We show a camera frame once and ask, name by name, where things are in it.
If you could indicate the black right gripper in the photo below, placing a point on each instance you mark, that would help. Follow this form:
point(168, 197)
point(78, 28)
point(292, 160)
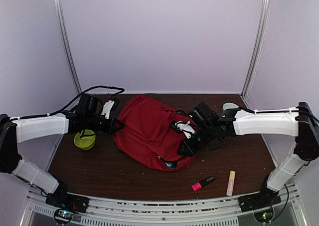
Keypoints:
point(190, 150)

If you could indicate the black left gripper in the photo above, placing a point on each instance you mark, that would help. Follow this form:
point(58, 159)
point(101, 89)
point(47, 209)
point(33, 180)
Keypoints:
point(110, 128)

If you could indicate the blue dog picture book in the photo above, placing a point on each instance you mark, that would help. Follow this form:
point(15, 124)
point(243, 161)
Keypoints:
point(170, 164)

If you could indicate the red student backpack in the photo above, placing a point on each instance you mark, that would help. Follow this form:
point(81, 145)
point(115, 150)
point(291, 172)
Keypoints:
point(147, 133)

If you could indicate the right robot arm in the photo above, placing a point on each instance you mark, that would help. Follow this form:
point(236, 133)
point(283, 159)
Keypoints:
point(205, 125)

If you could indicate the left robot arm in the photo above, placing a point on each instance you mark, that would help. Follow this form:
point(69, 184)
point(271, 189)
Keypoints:
point(82, 119)

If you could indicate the lime green bowl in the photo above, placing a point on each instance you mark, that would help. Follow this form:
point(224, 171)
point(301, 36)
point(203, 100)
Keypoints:
point(85, 140)

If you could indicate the pink black highlighter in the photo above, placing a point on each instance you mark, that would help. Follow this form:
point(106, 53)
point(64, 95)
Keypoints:
point(199, 185)

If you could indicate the pale yellow highlighter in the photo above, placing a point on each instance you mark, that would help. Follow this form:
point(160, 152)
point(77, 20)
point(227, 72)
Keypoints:
point(230, 185)

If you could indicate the pale blue ceramic bowl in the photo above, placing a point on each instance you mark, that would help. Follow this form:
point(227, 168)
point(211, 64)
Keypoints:
point(229, 105)

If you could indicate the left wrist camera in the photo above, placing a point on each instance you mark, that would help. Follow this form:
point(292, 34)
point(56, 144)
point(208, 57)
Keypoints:
point(109, 106)

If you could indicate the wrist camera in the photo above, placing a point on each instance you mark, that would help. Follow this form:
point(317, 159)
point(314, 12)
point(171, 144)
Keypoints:
point(109, 106)
point(185, 128)

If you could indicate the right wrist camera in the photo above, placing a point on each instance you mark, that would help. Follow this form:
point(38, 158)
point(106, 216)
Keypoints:
point(185, 128)

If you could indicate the front aluminium rail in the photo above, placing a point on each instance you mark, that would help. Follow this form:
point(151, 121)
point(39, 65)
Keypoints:
point(225, 211)

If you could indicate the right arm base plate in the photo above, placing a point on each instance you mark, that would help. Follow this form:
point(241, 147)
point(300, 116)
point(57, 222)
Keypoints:
point(258, 201)

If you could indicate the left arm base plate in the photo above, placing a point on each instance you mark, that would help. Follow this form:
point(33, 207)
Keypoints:
point(74, 203)

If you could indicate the left aluminium frame post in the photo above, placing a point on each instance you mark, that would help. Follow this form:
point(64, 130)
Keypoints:
point(66, 45)

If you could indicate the aluminium frame post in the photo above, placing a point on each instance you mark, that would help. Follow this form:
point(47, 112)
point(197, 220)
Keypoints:
point(66, 45)
point(256, 53)

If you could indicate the right aluminium frame post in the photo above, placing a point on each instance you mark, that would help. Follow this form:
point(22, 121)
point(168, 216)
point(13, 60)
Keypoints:
point(256, 53)

